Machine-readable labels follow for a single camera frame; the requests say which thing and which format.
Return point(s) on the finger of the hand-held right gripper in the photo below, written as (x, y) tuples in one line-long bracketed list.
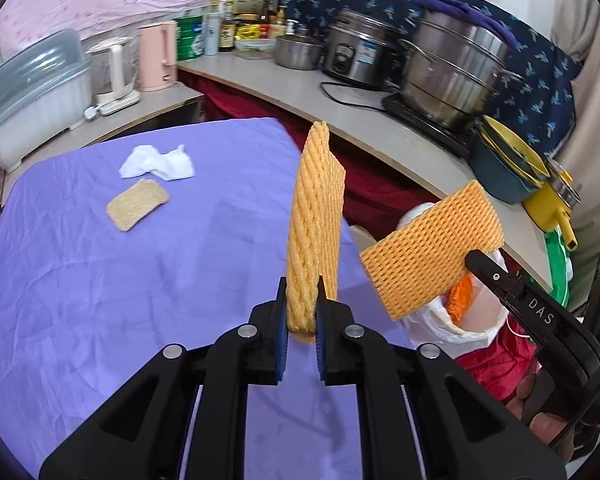
[(490, 272)]

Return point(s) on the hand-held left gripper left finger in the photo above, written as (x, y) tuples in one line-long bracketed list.
[(280, 345)]

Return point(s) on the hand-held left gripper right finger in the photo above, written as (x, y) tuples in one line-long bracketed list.
[(321, 345)]

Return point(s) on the orange foam net sleeve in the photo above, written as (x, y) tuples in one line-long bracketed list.
[(430, 250), (315, 220)]

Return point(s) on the white plastic bag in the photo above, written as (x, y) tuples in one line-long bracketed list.
[(445, 332)]

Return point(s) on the person's right hand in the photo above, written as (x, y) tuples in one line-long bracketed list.
[(545, 425)]

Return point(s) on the green plastic basin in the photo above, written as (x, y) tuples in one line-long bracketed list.
[(560, 270)]

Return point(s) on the yellow enamel pot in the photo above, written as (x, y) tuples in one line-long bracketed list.
[(545, 205)]

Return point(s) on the teal bowl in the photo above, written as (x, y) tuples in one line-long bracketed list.
[(500, 180)]

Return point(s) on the yellow bowl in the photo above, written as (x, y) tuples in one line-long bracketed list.
[(515, 145)]

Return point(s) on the dark red cloth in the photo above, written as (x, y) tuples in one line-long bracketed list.
[(380, 185)]

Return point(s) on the purple tablecloth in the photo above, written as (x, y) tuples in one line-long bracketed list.
[(130, 285)]

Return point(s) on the black induction cooker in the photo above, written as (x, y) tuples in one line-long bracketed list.
[(420, 120)]

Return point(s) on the curved counter shelf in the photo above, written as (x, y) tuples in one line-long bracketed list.
[(380, 135)]

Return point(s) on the beige curtain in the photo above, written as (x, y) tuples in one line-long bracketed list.
[(595, 110)]

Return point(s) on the beige scouring sponge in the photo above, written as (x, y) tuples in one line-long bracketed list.
[(137, 205)]

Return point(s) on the white crumpled tissue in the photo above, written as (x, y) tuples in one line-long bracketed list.
[(145, 162)]

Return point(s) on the steel rice cooker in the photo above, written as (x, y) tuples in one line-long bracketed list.
[(365, 55)]

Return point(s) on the wooden side table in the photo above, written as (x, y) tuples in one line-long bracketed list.
[(145, 115)]

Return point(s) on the steel pot with lid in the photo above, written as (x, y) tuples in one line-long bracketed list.
[(297, 52)]

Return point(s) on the white power plug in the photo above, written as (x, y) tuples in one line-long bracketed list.
[(92, 112)]

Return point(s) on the pink electric kettle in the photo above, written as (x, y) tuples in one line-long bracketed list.
[(155, 60)]

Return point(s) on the yellow seasoning packets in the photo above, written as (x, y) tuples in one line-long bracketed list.
[(247, 32)]

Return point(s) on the white electric kettle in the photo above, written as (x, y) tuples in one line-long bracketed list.
[(115, 75)]

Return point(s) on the white seasoning bottle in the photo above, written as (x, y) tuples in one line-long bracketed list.
[(211, 35)]

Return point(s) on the green canister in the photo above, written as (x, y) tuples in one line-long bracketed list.
[(187, 40)]

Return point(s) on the dark sauce bottle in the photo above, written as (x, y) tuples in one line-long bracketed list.
[(227, 30)]

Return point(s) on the yellow cap bottle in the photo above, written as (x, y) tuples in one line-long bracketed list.
[(281, 22)]

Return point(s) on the small dark bottle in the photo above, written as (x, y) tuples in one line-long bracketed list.
[(266, 20)]

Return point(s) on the white dish rack grey lid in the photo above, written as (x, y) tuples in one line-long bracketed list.
[(35, 110)]

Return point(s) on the pink printed cloth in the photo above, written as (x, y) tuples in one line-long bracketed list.
[(105, 0)]

